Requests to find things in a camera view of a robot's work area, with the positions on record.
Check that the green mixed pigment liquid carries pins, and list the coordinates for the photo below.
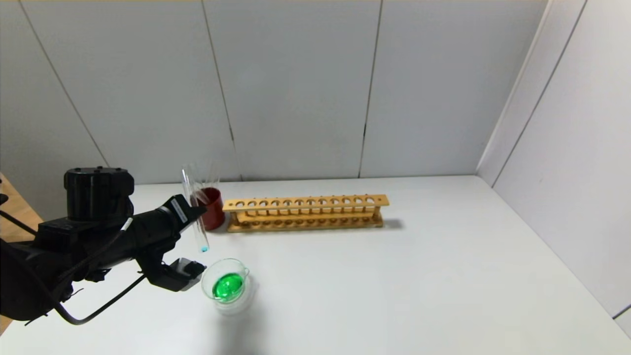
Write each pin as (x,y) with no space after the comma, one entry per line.
(227,286)

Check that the empty clear test tube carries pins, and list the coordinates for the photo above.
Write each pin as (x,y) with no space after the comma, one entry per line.
(214,175)

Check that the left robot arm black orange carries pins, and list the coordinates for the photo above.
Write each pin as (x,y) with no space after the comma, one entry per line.
(93,195)

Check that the small clear glass beaker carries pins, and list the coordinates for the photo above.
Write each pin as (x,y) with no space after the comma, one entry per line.
(239,301)

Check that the blue-stained glass test tube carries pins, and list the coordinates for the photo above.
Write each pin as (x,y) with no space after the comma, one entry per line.
(190,182)

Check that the wooden test tube rack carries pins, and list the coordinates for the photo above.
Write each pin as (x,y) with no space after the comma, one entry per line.
(320,202)

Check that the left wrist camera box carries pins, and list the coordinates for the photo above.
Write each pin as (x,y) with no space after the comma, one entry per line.
(177,273)

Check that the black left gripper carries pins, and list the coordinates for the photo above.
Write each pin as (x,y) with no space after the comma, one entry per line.
(180,212)

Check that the red plastic cup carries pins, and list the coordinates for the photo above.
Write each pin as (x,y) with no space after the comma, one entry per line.
(216,214)

